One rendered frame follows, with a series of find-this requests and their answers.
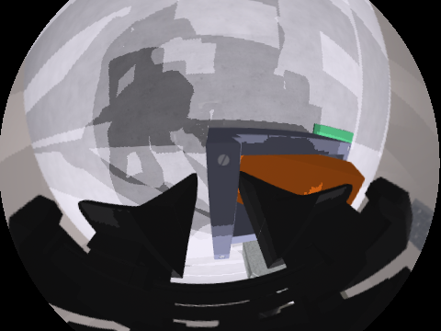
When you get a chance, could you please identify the orange l-shaped part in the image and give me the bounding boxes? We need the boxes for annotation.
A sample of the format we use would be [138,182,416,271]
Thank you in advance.
[240,154,365,205]

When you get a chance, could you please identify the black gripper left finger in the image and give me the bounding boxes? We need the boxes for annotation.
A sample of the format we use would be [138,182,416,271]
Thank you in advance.
[77,173,198,279]

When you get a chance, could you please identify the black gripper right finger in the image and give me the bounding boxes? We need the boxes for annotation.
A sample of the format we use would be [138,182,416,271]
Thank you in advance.
[238,172,353,269]

